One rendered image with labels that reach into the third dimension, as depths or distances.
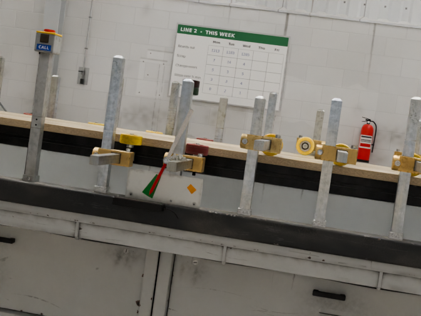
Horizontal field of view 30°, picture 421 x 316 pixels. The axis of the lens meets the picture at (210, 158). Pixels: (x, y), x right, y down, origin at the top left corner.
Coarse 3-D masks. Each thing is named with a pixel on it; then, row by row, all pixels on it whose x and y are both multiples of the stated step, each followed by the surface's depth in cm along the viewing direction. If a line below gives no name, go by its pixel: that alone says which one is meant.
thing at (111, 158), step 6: (90, 156) 244; (96, 156) 244; (102, 156) 247; (108, 156) 254; (114, 156) 260; (90, 162) 244; (96, 162) 244; (102, 162) 248; (108, 162) 255; (114, 162) 261
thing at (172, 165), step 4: (188, 160) 256; (192, 160) 263; (168, 164) 237; (172, 164) 237; (176, 164) 237; (180, 164) 243; (184, 164) 250; (188, 164) 256; (168, 168) 238; (172, 168) 237; (176, 168) 237; (180, 168) 244; (184, 168) 251; (188, 168) 257
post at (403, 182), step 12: (420, 108) 252; (408, 120) 253; (408, 132) 253; (408, 144) 253; (408, 156) 253; (408, 180) 253; (396, 192) 257; (396, 204) 254; (396, 216) 254; (396, 228) 254
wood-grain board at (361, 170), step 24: (0, 120) 296; (24, 120) 295; (48, 120) 328; (144, 144) 288; (168, 144) 286; (216, 144) 324; (312, 168) 279; (336, 168) 277; (360, 168) 285; (384, 168) 319
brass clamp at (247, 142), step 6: (246, 138) 261; (252, 138) 260; (258, 138) 260; (264, 138) 259; (270, 138) 259; (276, 138) 259; (240, 144) 261; (246, 144) 260; (252, 144) 260; (270, 144) 259; (276, 144) 259; (258, 150) 260; (264, 150) 260; (270, 150) 259; (276, 150) 259
